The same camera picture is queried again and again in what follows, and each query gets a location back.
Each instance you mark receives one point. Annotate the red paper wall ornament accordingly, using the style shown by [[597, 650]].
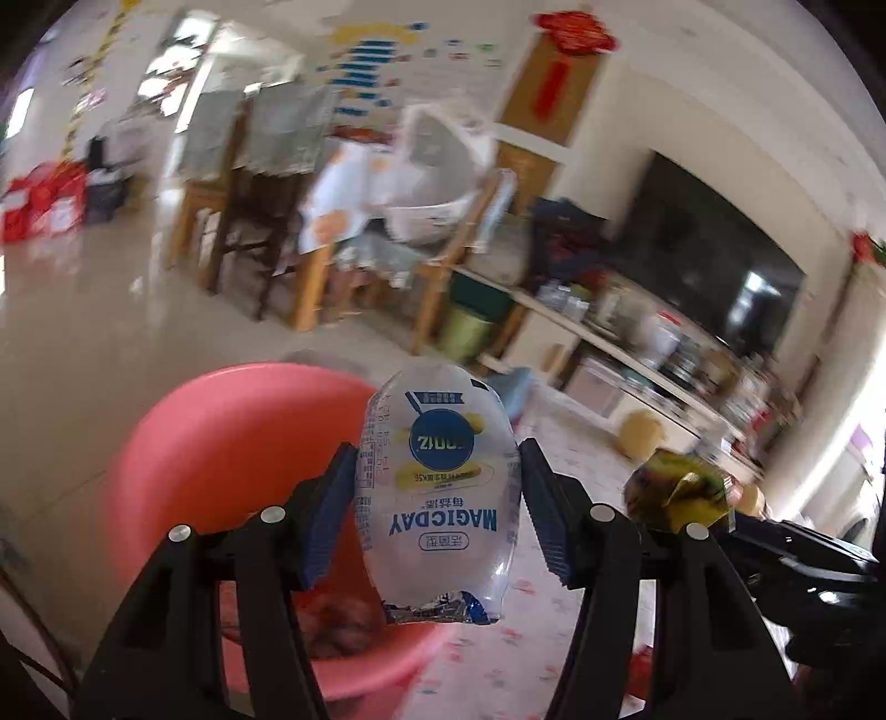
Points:
[[578, 31]]

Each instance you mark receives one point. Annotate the large yellow pear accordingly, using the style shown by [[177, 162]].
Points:
[[640, 436]]

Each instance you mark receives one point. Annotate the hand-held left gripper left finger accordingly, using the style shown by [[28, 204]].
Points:
[[332, 512]]

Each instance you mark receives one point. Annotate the green waste bin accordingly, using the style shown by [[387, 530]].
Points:
[[464, 336]]

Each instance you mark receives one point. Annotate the red flower decoration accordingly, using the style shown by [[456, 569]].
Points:
[[866, 248]]

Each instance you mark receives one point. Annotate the light wooden chair lace cover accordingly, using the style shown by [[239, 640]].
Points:
[[443, 270]]

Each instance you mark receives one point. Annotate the pink plastic basin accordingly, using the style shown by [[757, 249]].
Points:
[[228, 443]]

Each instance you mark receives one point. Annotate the white blue drink pouch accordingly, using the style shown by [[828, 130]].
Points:
[[436, 498]]

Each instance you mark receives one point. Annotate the cherry-print tablecloth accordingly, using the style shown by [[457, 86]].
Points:
[[484, 678]]

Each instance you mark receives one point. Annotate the fruit-print white tablecloth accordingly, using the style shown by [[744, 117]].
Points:
[[339, 201]]

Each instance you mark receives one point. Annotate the white television cabinet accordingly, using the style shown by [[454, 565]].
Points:
[[554, 346]]

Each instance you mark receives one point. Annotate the dark wooden chair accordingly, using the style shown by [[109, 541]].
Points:
[[277, 208]]

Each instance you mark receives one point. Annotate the yellow green snack packet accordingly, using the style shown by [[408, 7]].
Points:
[[675, 491]]

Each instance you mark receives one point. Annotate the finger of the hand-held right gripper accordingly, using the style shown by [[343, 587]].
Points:
[[796, 543]]

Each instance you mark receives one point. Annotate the dark blue flower bouquet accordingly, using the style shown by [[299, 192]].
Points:
[[567, 239]]

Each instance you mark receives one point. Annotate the light wooden chair grey cover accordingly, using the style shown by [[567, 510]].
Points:
[[201, 173]]

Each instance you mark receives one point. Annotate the white mesh food cover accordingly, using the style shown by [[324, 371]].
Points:
[[436, 173]]

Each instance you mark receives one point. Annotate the lace-covered standing air conditioner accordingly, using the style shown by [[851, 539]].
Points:
[[830, 374]]

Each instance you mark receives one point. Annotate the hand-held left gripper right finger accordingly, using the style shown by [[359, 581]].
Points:
[[547, 512]]

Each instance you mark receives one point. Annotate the colourful wall poster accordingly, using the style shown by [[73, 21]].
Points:
[[387, 62]]

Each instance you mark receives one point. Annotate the dark blue box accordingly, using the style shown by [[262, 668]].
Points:
[[105, 197]]

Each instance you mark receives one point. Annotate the pink storage box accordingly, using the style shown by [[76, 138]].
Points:
[[592, 388]]

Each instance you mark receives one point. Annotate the dark green storage box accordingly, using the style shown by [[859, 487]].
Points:
[[481, 294]]

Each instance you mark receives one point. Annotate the red gift box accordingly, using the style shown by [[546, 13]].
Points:
[[41, 201]]

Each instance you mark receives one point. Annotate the white sack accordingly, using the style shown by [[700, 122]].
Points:
[[505, 253]]

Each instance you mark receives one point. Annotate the black television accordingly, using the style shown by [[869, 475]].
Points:
[[692, 263]]

